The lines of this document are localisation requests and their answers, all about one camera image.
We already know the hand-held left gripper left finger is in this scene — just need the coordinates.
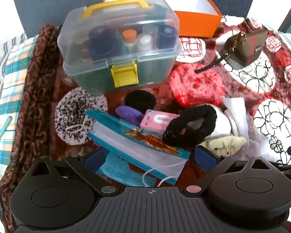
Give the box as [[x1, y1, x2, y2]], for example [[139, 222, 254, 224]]
[[30, 147, 118, 196]]

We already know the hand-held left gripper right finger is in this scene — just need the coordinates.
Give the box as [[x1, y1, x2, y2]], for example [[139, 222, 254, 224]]
[[183, 145, 274, 197]]

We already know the teal packet of face masks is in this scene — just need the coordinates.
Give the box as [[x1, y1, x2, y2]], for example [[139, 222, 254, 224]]
[[65, 109, 191, 186]]

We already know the white fluffy cloth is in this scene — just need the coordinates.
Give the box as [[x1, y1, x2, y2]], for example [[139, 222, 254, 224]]
[[204, 104, 240, 141]]

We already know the large black scrunchie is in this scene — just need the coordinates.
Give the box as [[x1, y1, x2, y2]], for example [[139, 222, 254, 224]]
[[162, 105, 217, 148]]

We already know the purple plush cloth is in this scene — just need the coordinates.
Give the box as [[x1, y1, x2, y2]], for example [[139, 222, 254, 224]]
[[115, 105, 149, 125]]

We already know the small black hair tie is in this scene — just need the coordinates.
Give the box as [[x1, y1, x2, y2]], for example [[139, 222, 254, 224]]
[[124, 90, 157, 113]]

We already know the orange cardboard box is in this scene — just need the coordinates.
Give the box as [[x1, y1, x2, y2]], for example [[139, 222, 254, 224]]
[[102, 0, 223, 39]]

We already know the turquoise flat packet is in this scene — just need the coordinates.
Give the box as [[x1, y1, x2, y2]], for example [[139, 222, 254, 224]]
[[96, 150, 151, 183]]

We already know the cream cloth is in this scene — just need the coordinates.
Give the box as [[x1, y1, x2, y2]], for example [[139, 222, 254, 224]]
[[204, 136, 247, 155]]

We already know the white paper tissue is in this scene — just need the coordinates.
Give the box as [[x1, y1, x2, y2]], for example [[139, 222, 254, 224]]
[[221, 96, 248, 117]]

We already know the pink tissue packet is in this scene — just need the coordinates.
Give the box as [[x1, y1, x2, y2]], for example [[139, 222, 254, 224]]
[[140, 109, 181, 132]]

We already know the red floral patterned blanket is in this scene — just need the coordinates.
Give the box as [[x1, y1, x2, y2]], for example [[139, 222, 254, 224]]
[[22, 15, 291, 224]]

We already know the brown scroll-patterned blanket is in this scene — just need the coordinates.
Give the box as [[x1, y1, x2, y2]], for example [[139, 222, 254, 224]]
[[0, 24, 63, 233]]

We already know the teal lighter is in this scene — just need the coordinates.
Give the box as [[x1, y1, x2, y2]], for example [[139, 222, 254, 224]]
[[0, 116, 13, 142]]

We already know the clear plastic storage box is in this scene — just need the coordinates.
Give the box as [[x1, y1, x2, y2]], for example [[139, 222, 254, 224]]
[[57, 0, 182, 96]]

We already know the plaid bed sheet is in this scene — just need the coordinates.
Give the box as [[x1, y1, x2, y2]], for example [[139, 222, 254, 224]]
[[0, 33, 39, 187]]

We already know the large dark blue bottle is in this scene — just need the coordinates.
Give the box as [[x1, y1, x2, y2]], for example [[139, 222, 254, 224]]
[[88, 25, 119, 61]]

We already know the orange-capped bottle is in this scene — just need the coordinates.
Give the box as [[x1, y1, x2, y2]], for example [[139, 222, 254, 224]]
[[122, 30, 137, 54]]

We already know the small dark blue bottle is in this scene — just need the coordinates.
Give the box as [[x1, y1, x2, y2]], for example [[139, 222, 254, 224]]
[[156, 24, 178, 50]]

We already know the white plastic bottle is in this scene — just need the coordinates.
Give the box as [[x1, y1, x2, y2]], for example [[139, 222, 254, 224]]
[[137, 34, 153, 52]]

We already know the brown pouch with keychain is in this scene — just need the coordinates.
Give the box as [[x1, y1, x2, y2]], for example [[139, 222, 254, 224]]
[[195, 27, 269, 74]]

